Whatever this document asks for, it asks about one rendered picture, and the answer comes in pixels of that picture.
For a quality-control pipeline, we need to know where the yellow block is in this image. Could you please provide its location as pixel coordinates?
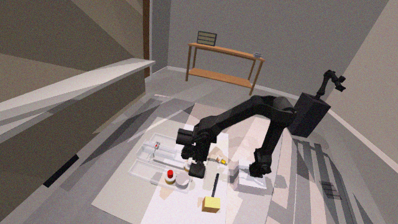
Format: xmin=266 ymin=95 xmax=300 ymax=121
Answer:
xmin=201 ymin=196 xmax=221 ymax=213

